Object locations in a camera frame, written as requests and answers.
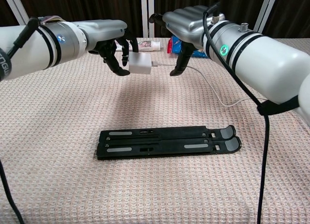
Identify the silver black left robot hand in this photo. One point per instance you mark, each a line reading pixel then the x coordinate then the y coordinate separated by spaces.
pixel 104 31

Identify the white toothpaste tube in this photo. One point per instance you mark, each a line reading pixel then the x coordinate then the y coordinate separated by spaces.
pixel 147 44

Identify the white power adapter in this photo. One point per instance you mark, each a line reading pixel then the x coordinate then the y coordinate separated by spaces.
pixel 140 63

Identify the black folded laptop stand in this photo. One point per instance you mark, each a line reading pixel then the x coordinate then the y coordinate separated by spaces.
pixel 169 142

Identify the white metal frame post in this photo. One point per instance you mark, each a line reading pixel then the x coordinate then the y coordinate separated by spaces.
pixel 19 5
pixel 266 8
pixel 147 13

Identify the blue snack bag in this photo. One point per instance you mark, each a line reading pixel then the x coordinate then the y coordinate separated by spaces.
pixel 175 45

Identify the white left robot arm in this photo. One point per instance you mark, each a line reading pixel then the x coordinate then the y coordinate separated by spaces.
pixel 36 52

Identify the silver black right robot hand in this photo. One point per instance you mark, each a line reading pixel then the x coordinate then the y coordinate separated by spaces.
pixel 186 22

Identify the dark pleated curtain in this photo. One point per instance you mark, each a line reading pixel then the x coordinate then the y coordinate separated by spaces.
pixel 84 3

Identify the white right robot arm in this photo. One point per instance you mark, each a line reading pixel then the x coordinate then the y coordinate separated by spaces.
pixel 261 61

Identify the beige woven tablecloth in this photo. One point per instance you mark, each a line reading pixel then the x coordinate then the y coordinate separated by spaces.
pixel 72 117

